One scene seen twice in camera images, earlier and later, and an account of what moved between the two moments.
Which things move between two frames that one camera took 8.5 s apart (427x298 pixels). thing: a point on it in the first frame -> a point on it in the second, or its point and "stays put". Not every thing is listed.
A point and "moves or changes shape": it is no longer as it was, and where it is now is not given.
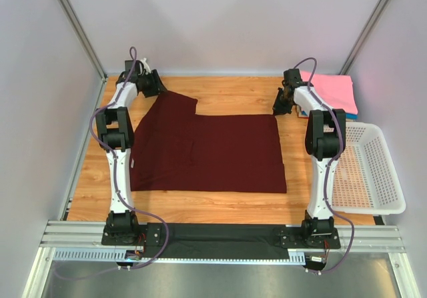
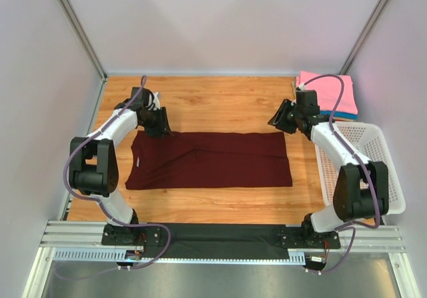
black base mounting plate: [217, 240] stays put
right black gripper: [282, 104] -> [287, 117]
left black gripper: [154, 83] -> [161, 121]
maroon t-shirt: [175, 149] moves or changes shape
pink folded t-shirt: [336, 91] stays put
